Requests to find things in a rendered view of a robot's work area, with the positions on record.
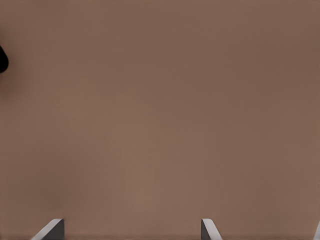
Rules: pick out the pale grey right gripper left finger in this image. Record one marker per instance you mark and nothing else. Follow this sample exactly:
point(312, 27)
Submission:
point(53, 231)

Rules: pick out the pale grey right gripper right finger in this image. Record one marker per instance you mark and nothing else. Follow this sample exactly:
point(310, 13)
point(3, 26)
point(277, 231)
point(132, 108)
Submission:
point(209, 231)

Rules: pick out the silver frame post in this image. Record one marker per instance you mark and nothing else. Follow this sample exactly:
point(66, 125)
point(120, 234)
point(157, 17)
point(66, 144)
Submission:
point(317, 232)

